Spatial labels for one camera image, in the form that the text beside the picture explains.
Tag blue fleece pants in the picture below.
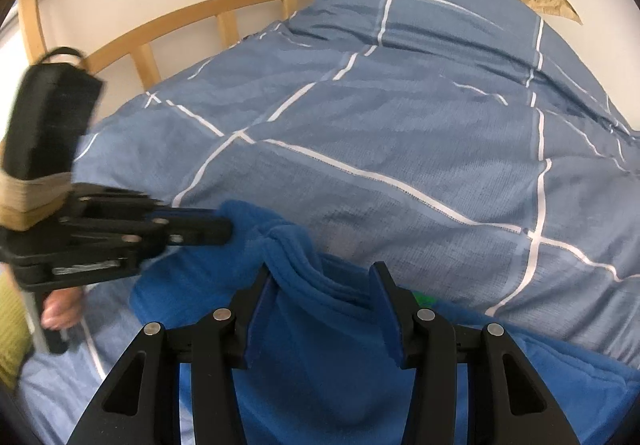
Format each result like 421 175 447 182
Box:
130 199 632 445

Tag blue checked duvet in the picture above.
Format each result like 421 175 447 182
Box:
20 0 640 445

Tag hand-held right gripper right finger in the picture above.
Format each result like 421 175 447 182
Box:
369 261 581 445

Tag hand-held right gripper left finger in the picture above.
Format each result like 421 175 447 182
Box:
66 264 273 445

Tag person's left hand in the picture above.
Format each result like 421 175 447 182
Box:
41 289 85 331

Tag wooden bunk bed frame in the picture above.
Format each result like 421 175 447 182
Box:
17 0 341 100

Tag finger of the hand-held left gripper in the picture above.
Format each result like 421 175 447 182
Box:
67 182 222 227
50 217 234 271

